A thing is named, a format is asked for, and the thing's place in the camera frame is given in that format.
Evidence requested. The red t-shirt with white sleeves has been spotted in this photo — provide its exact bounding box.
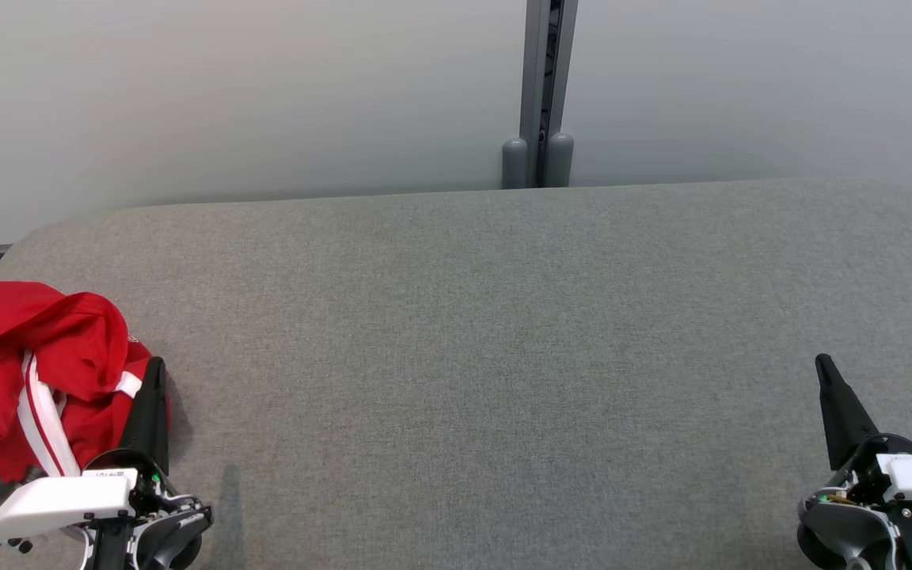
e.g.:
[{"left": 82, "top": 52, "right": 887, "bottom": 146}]
[{"left": 0, "top": 281, "right": 131, "bottom": 547}]

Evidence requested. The grey metal partition post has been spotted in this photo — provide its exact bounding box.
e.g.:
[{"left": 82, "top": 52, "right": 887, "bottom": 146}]
[{"left": 502, "top": 0, "right": 580, "bottom": 189}]

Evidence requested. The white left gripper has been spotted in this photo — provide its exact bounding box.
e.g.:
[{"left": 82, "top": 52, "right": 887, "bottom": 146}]
[{"left": 0, "top": 356, "right": 176, "bottom": 543}]

